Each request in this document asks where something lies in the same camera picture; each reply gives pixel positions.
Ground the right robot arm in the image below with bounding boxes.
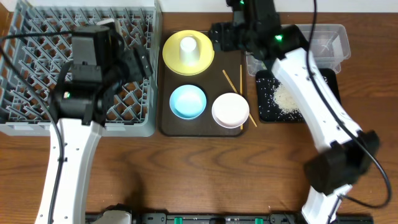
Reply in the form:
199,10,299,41
209,0,380,223

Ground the yellow plate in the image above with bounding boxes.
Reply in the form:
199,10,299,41
162,30,215,76

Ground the white pink bowl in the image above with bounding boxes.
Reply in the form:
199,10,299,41
211,93,249,129

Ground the light blue bowl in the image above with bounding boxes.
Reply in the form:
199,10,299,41
169,85,207,120

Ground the dark brown serving tray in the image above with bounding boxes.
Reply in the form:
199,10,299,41
159,51,243,137

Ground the clear plastic bin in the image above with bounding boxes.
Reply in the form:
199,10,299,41
246,24,351,77

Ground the left wooden chopstick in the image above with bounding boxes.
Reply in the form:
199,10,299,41
222,70,257,127

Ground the black waste tray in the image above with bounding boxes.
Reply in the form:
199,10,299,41
255,68,343,123

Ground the grey dishwasher rack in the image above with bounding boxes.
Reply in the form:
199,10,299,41
1,1,162,137

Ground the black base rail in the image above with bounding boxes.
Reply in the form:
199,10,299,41
85,203,374,224

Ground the white green cup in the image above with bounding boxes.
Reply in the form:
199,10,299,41
180,36,200,66

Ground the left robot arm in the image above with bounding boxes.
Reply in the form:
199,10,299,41
35,19,153,223

